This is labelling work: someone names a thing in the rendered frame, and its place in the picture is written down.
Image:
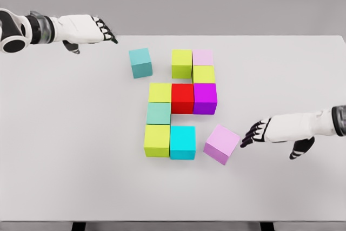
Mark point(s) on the teal cube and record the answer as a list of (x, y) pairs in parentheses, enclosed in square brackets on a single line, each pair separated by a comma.
[(158, 113), (140, 62)]

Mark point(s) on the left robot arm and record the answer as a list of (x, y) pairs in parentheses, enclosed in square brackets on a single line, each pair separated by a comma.
[(24, 32)]

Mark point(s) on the light pink cube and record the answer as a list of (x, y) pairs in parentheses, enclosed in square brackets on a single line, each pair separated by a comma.
[(202, 57), (221, 144)]

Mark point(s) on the yellow-green cube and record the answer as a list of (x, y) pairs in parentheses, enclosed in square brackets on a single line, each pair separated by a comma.
[(204, 74), (156, 140), (160, 92), (181, 63)]

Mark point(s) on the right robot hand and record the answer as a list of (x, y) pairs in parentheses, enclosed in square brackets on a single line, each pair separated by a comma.
[(286, 131)]

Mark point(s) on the red cube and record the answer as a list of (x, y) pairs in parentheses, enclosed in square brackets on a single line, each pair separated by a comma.
[(182, 98)]

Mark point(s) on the cyan cube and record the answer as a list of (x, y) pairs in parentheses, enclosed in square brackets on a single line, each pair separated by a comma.
[(183, 141)]

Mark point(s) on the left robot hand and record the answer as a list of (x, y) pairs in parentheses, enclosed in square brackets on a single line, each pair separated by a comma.
[(81, 29)]

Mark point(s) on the purple cube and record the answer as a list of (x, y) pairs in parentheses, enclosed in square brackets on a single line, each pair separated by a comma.
[(205, 98)]

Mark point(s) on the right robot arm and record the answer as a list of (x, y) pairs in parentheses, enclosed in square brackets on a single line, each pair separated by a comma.
[(333, 121)]

